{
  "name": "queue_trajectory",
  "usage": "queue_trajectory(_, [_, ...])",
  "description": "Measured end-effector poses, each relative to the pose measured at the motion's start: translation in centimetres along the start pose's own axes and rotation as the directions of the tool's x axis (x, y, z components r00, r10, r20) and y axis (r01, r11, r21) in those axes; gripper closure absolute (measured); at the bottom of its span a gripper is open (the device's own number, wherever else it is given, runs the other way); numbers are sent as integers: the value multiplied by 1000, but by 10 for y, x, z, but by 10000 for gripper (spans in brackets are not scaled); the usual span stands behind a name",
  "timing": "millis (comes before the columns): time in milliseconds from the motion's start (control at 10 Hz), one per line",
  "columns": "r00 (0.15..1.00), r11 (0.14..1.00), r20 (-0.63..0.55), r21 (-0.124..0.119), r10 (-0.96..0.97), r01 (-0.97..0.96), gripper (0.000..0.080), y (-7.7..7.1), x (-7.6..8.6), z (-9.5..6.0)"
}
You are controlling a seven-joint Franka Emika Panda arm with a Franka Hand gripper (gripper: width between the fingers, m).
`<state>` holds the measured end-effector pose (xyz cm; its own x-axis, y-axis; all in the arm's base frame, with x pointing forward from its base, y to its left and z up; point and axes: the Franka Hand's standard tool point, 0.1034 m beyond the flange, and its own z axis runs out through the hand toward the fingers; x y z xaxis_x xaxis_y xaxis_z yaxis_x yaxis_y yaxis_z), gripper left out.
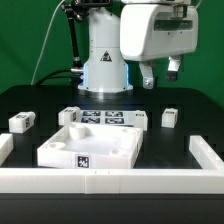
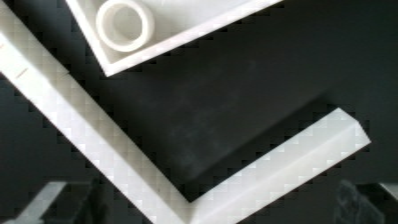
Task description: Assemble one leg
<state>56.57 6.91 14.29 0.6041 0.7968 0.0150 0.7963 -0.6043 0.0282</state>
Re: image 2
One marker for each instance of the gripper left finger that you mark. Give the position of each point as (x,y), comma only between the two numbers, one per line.
(59,205)

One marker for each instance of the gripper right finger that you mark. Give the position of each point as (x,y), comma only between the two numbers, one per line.
(366,203)

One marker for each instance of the white square tabletop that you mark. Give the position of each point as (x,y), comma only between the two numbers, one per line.
(137,28)

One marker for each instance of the white U-shaped obstacle fence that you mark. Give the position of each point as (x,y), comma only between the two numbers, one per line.
(302,157)

